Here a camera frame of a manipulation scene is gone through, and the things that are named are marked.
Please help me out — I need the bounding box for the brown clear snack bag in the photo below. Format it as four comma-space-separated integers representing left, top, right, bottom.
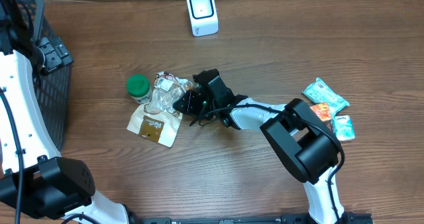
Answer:
127, 71, 193, 148

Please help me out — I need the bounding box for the green round lid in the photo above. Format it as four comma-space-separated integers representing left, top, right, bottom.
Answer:
126, 74, 152, 104

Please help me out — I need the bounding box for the teal tissue pack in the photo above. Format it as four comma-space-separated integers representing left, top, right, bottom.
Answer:
302, 78, 350, 117

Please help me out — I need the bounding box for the small orange box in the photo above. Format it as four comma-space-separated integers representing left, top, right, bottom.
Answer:
310, 102, 333, 122

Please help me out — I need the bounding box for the small teal white pack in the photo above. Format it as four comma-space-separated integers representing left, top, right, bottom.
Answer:
331, 115, 355, 141

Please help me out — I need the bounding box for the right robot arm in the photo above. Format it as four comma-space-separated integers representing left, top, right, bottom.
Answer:
173, 69, 346, 223

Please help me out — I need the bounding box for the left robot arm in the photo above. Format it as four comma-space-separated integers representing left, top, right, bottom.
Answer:
1, 0, 139, 223

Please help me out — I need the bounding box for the white barcode scanner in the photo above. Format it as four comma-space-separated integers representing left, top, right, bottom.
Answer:
186, 0, 219, 37

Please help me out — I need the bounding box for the grey plastic mesh basket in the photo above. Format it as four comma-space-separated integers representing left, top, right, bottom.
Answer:
1, 0, 72, 150

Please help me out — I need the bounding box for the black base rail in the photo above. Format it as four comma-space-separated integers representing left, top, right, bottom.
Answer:
136, 212, 374, 224

